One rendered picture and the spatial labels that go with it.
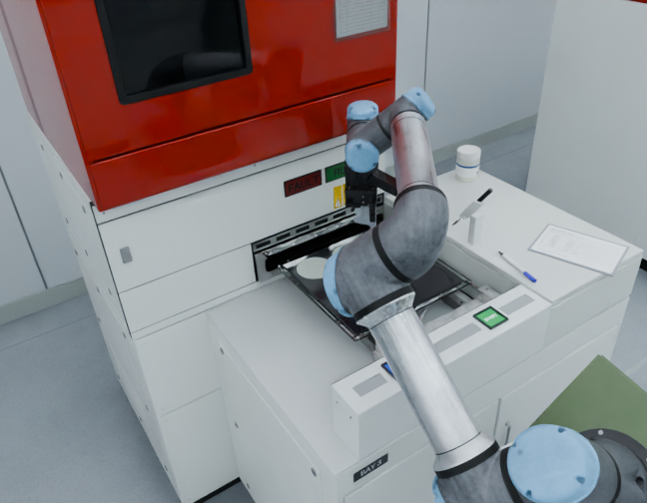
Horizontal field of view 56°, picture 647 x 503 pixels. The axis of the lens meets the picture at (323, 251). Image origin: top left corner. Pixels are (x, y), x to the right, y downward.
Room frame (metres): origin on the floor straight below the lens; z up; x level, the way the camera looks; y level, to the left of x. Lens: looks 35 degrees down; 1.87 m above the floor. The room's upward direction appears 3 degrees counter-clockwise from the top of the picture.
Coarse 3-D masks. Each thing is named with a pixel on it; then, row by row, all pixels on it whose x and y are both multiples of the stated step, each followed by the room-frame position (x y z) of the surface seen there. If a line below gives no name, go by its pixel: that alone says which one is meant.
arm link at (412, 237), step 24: (408, 96) 1.22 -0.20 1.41; (384, 120) 1.22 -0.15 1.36; (408, 120) 1.15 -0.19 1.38; (408, 144) 1.06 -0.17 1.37; (408, 168) 0.99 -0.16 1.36; (432, 168) 1.00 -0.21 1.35; (408, 192) 0.91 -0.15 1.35; (432, 192) 0.90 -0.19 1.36; (408, 216) 0.85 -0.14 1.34; (432, 216) 0.85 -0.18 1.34; (384, 240) 0.83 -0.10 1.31; (408, 240) 0.82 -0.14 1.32; (432, 240) 0.82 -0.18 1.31; (408, 264) 0.80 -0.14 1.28; (432, 264) 0.83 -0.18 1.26
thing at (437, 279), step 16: (352, 240) 1.45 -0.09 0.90; (304, 256) 1.38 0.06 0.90; (320, 256) 1.37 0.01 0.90; (432, 272) 1.27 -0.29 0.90; (448, 272) 1.27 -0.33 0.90; (320, 288) 1.23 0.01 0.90; (416, 288) 1.21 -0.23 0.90; (432, 288) 1.21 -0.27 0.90; (448, 288) 1.21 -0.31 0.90; (416, 304) 1.15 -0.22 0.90; (352, 320) 1.10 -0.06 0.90
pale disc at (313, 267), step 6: (312, 258) 1.37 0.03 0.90; (318, 258) 1.37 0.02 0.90; (324, 258) 1.36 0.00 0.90; (300, 264) 1.34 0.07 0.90; (306, 264) 1.34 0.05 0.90; (312, 264) 1.34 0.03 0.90; (318, 264) 1.34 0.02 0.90; (300, 270) 1.31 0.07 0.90; (306, 270) 1.31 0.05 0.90; (312, 270) 1.31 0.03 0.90; (318, 270) 1.31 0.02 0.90; (306, 276) 1.29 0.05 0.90; (312, 276) 1.28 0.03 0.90; (318, 276) 1.28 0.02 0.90
